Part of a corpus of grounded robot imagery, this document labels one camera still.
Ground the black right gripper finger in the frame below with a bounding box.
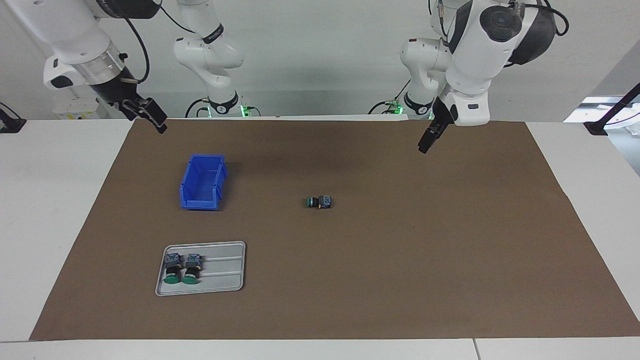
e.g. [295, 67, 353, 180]
[120, 98, 151, 123]
[137, 97, 168, 135]

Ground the blue plastic storage bin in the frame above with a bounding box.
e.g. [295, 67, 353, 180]
[179, 154, 229, 211]

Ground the brown table mat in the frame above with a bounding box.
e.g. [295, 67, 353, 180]
[29, 119, 640, 341]

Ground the grey metal tray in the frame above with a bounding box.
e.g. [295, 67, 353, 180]
[155, 241, 247, 297]

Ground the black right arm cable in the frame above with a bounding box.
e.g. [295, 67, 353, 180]
[121, 4, 197, 84]

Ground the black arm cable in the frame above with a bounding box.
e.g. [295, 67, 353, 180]
[121, 4, 197, 84]
[427, 0, 570, 66]

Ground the black base power cable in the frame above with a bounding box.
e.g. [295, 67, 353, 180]
[185, 97, 211, 119]
[368, 77, 413, 115]

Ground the white wall box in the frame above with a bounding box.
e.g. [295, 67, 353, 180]
[52, 97, 109, 120]

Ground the black camera stand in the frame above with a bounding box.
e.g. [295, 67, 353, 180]
[583, 82, 640, 136]
[0, 102, 27, 134]

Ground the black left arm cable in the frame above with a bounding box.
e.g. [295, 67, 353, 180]
[427, 0, 570, 66]

